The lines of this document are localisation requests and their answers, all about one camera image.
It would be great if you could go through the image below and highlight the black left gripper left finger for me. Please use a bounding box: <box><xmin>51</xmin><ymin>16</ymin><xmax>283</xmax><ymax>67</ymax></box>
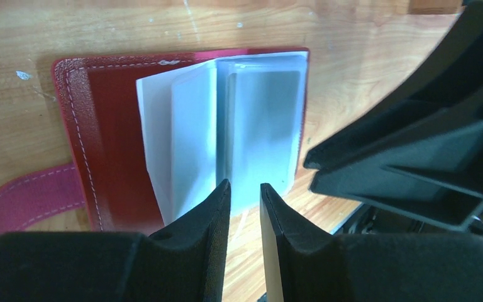
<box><xmin>0</xmin><ymin>180</ymin><xmax>231</xmax><ymax>301</ymax></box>

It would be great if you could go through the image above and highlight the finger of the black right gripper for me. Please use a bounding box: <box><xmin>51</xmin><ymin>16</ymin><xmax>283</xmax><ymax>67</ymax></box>
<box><xmin>304</xmin><ymin>1</ymin><xmax>483</xmax><ymax>230</ymax></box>

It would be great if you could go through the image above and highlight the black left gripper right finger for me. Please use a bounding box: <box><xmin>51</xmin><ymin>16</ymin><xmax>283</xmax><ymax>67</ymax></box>
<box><xmin>260</xmin><ymin>183</ymin><xmax>483</xmax><ymax>301</ymax></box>

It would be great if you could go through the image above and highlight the red leather card holder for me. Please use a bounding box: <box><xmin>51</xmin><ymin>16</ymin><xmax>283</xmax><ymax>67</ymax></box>
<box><xmin>0</xmin><ymin>47</ymin><xmax>309</xmax><ymax>234</ymax></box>

